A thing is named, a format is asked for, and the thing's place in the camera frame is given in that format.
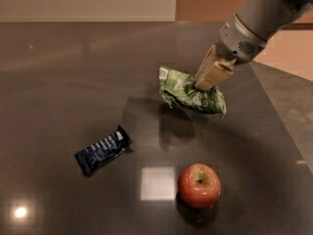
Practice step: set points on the red apple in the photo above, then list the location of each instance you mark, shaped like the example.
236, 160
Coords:
199, 186

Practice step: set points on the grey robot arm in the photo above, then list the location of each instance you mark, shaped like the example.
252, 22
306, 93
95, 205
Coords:
265, 17

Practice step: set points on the dark blue snack bar wrapper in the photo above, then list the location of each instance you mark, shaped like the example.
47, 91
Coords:
103, 151

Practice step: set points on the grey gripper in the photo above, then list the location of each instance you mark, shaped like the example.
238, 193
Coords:
235, 40

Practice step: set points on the green jalapeno chip bag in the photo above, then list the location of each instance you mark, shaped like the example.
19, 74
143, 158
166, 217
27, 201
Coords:
178, 89

